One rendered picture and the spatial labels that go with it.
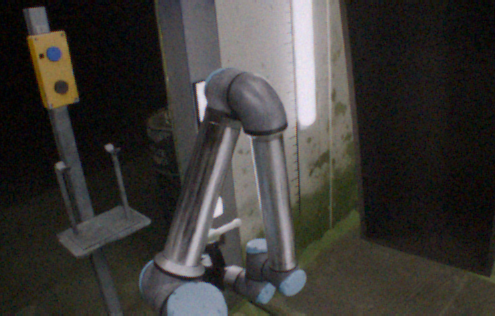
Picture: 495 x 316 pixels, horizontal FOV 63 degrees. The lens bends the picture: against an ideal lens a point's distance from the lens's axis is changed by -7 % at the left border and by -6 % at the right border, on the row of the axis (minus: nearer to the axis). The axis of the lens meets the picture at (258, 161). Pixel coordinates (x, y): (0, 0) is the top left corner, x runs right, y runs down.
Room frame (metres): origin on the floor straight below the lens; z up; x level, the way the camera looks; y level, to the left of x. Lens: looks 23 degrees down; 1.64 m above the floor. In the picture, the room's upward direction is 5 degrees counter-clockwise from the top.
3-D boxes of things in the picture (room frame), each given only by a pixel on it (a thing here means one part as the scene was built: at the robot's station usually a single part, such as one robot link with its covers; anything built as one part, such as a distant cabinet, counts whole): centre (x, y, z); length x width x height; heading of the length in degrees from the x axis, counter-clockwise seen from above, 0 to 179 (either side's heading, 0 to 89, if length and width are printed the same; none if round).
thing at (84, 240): (1.43, 0.63, 0.95); 0.26 x 0.15 x 0.32; 135
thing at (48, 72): (1.50, 0.71, 1.42); 0.12 x 0.06 x 0.26; 135
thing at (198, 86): (1.73, 0.21, 0.96); 0.06 x 0.02 x 0.63; 135
